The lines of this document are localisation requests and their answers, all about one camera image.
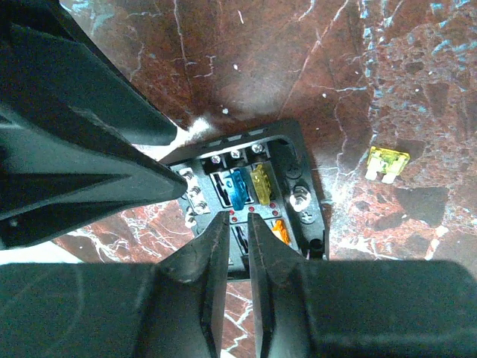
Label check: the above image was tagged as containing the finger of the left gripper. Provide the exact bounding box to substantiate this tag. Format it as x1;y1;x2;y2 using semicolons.
0;22;187;249
22;1;177;145

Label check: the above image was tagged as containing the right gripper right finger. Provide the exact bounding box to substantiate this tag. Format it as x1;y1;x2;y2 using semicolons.
247;213;309;357

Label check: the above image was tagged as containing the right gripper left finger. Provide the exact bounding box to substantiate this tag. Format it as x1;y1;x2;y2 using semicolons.
154;212;230;357

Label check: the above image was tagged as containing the blue blade fuse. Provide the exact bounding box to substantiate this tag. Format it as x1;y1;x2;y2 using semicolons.
224;169;249;211

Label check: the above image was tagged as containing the black fuse box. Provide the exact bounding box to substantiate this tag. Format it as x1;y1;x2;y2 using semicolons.
163;120;329;281

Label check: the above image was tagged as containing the yellow fuse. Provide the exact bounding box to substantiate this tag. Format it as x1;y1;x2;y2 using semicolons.
365;146;411;184
250;164;271;205

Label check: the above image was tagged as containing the orange fuse in box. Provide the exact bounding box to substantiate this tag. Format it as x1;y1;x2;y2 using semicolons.
271;219;291;245

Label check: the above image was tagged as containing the yellow fuse in box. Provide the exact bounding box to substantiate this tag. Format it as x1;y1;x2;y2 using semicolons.
250;164;271;205

